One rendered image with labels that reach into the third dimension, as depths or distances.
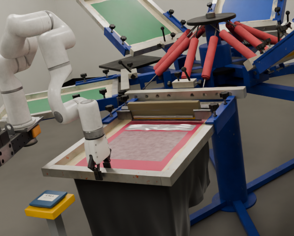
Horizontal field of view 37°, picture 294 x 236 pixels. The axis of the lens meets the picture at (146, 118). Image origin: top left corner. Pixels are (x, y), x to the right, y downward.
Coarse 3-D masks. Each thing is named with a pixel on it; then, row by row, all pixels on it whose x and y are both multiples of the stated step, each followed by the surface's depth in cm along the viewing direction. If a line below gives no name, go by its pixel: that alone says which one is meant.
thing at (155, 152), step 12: (204, 120) 206; (156, 132) 203; (168, 132) 200; (180, 132) 197; (192, 132) 195; (144, 144) 191; (156, 144) 189; (168, 144) 186; (180, 144) 184; (132, 156) 181; (144, 156) 179; (156, 156) 177; (168, 156) 175; (120, 168) 172; (132, 168) 170; (144, 168) 168; (156, 168) 167
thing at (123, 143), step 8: (112, 136) 208; (120, 136) 206; (128, 136) 204; (136, 136) 202; (144, 136) 200; (112, 144) 198; (120, 144) 196; (128, 144) 195; (136, 144) 193; (112, 152) 189; (120, 152) 188; (128, 152) 186; (112, 160) 181; (120, 160) 180
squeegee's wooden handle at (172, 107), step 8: (128, 104) 218; (136, 104) 216; (144, 104) 214; (152, 104) 212; (160, 104) 210; (168, 104) 208; (176, 104) 206; (184, 104) 204; (192, 104) 202; (136, 112) 218; (144, 112) 216; (152, 112) 214; (160, 112) 212; (168, 112) 210; (176, 112) 208; (184, 112) 206; (192, 112) 204
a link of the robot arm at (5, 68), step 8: (0, 56) 178; (0, 64) 176; (8, 64) 178; (16, 64) 181; (24, 64) 184; (0, 72) 177; (8, 72) 178; (16, 72) 184; (0, 80) 179; (8, 80) 179; (16, 80) 182; (0, 88) 181; (8, 88) 180; (16, 88) 182
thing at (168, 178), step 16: (112, 128) 218; (208, 128) 186; (80, 144) 195; (192, 144) 173; (64, 160) 185; (176, 160) 162; (48, 176) 177; (64, 176) 173; (80, 176) 169; (112, 176) 162; (128, 176) 158; (144, 176) 155; (160, 176) 152; (176, 176) 155
